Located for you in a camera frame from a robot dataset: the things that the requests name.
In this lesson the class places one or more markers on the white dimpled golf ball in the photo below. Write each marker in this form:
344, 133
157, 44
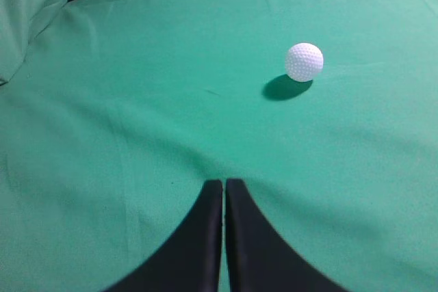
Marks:
303, 62

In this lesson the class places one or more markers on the green cloth backdrop and cover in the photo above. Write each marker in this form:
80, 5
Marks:
123, 108

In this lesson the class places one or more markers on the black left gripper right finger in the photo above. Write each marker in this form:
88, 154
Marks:
258, 258

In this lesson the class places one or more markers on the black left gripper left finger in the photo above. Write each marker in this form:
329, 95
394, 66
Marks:
189, 260

